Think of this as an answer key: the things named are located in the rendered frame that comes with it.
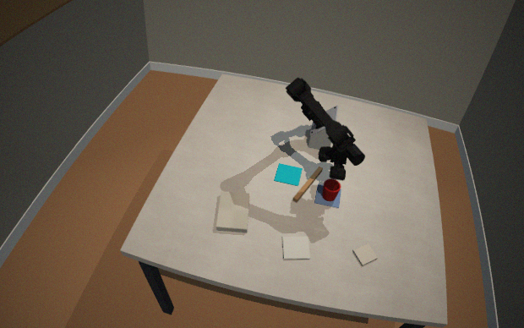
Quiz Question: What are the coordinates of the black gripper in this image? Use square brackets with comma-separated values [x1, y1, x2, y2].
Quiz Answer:
[329, 147, 347, 180]

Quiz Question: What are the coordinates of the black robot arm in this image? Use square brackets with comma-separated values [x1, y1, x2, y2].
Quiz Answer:
[286, 78, 365, 166]

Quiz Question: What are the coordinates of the tan wooden bar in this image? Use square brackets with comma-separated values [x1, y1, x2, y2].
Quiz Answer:
[293, 167, 323, 203]

